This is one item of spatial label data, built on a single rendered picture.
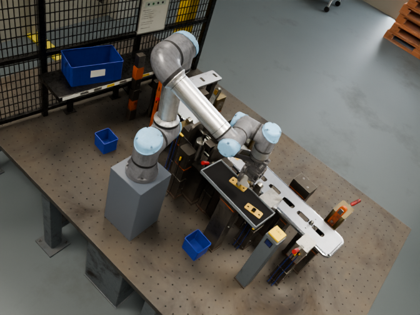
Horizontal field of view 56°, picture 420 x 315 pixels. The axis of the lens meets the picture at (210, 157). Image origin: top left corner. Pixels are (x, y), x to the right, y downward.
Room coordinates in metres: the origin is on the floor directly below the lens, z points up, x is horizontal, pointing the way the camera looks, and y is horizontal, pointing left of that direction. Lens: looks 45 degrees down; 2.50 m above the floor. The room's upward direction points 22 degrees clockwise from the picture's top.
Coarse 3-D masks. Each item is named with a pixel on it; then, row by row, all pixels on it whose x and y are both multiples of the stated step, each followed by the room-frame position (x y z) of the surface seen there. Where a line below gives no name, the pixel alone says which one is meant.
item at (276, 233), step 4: (276, 228) 1.09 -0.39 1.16; (268, 232) 1.06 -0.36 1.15; (272, 232) 1.06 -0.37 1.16; (276, 232) 1.07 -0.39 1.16; (280, 232) 1.08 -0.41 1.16; (272, 236) 1.05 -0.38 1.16; (276, 236) 1.05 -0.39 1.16; (280, 236) 1.06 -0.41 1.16; (284, 236) 1.07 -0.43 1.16; (276, 240) 1.03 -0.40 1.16; (280, 240) 1.04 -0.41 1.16
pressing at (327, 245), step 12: (180, 108) 1.80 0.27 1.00; (240, 168) 1.52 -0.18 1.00; (276, 180) 1.54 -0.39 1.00; (288, 192) 1.48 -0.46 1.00; (300, 204) 1.43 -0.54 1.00; (288, 216) 1.32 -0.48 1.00; (312, 216) 1.39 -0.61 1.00; (300, 228) 1.28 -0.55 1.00; (324, 228) 1.34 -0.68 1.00; (324, 240) 1.27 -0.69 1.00; (336, 240) 1.30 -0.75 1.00; (324, 252) 1.19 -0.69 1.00
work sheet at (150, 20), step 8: (144, 0) 2.14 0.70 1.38; (152, 0) 2.20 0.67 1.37; (160, 0) 2.25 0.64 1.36; (168, 0) 2.30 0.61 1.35; (144, 8) 2.15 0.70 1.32; (152, 8) 2.21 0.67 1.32; (160, 8) 2.26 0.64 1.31; (168, 8) 2.32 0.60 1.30; (144, 16) 2.16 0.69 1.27; (152, 16) 2.22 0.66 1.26; (160, 16) 2.27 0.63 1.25; (144, 24) 2.17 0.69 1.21; (152, 24) 2.23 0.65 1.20; (160, 24) 2.28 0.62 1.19; (136, 32) 2.13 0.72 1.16; (144, 32) 2.18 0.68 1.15
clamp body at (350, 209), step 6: (342, 204) 1.49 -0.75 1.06; (348, 204) 1.51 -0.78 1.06; (336, 210) 1.44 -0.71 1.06; (348, 210) 1.47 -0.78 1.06; (330, 216) 1.43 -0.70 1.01; (342, 216) 1.41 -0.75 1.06; (348, 216) 1.46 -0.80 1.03; (336, 222) 1.40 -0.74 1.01; (342, 222) 1.48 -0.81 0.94; (336, 228) 1.41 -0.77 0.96
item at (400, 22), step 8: (416, 0) 6.61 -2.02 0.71; (408, 8) 6.63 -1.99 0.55; (416, 8) 6.59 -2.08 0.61; (400, 16) 6.67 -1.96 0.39; (408, 16) 6.60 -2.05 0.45; (416, 16) 6.79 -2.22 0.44; (392, 24) 6.62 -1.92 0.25; (400, 24) 6.61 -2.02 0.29; (408, 24) 6.75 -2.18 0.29; (416, 24) 6.89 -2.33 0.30; (392, 32) 6.60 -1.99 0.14; (400, 32) 6.64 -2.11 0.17; (408, 32) 6.84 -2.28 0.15; (416, 32) 6.51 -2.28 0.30; (392, 40) 6.62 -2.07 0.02; (408, 40) 6.48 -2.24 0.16; (416, 40) 6.66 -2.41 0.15; (408, 48) 6.55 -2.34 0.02; (416, 48) 6.41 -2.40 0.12; (416, 56) 6.38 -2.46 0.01
